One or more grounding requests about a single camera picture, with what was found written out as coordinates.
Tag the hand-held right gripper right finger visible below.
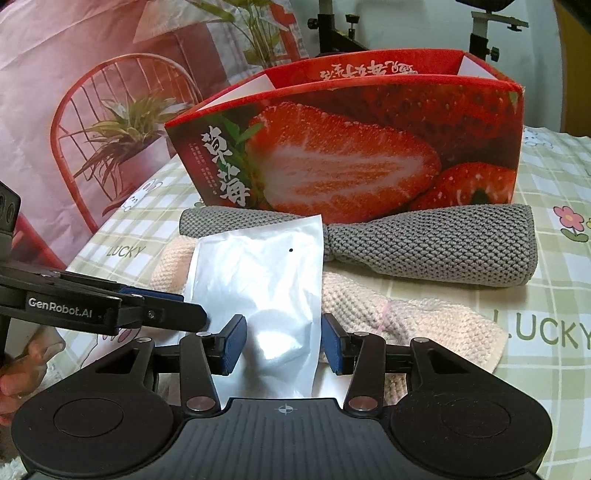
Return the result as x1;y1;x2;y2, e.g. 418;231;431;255
321;313;462;415

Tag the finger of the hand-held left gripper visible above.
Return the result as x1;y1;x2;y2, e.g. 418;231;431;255
51;270;186;304
117;296;209;336

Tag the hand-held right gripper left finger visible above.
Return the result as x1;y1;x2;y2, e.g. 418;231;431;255
95;314;248;417

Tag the white plastic packet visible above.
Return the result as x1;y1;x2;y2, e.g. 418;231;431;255
159;213;324;400

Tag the red strawberry print box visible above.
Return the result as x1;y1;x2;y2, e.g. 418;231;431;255
165;48;525;219

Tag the person's left hand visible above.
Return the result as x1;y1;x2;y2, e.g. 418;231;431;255
0;323;66;426

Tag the pink knitted cloth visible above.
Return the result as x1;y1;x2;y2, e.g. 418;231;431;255
150;237;505;403

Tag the grey knitted cloth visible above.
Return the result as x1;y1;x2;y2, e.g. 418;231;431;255
179;202;539;288

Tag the checked bunny print tablecloth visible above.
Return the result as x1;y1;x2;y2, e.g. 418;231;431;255
0;126;591;480

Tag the black exercise bike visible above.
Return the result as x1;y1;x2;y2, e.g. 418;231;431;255
307;0;529;64

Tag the brown wooden door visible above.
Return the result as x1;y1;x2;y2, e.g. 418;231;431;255
554;0;591;139

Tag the pink wall poster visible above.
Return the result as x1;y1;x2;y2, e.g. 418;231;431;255
0;0;319;296

